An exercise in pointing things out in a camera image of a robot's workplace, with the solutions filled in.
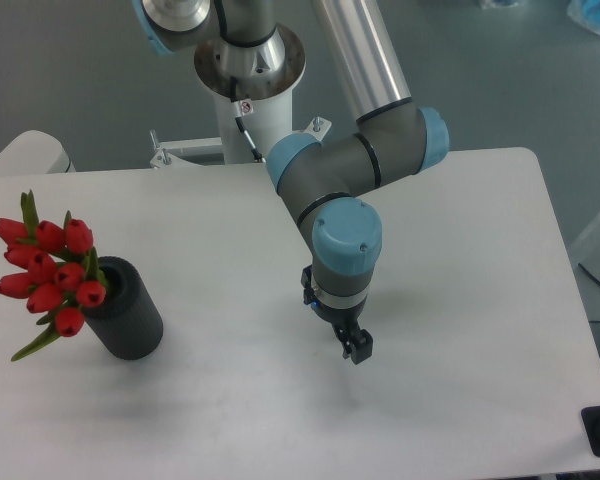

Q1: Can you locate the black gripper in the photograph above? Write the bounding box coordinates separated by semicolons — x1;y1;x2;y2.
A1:
301;266;373;364

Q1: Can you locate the red tulip bouquet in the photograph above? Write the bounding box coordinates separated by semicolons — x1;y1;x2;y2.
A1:
0;190;114;362

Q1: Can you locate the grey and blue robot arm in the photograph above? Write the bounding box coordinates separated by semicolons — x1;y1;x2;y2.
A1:
133;1;449;363

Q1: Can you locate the black ribbed cylindrical vase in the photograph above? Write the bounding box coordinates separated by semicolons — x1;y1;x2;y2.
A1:
83;256;164;360

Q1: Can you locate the white chair back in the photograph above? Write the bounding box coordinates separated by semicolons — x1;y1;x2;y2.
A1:
0;130;76;177

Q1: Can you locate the blue plastic bag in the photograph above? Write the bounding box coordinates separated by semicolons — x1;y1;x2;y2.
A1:
567;0;600;36

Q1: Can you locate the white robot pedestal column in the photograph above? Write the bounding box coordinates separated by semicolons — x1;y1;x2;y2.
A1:
212;90;293;164

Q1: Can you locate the metal base mounting frame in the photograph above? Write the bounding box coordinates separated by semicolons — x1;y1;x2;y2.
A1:
148;116;331;169

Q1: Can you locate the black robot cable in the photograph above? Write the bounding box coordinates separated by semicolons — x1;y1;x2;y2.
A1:
228;75;267;164

